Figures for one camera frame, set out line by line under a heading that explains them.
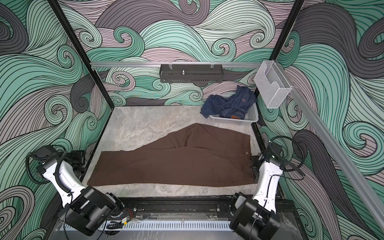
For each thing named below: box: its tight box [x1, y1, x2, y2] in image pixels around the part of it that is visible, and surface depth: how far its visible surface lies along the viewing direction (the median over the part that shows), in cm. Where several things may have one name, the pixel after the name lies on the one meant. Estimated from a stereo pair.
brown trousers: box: [87, 123, 258, 187], surface depth 93 cm
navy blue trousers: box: [200, 85, 257, 120], surface depth 113 cm
